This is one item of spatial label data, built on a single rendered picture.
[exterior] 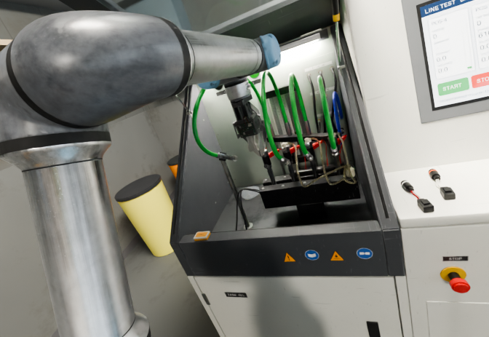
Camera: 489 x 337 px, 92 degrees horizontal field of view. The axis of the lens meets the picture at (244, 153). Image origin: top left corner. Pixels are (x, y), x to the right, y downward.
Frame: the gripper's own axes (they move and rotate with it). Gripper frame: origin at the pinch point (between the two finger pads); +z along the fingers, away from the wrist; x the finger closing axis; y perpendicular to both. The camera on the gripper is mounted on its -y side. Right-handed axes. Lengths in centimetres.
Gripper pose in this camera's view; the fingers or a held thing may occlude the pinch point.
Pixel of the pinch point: (260, 151)
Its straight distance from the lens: 82.8
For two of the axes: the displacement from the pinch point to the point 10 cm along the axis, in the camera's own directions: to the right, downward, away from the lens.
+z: 3.1, 8.9, 3.3
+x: 9.1, -1.9, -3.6
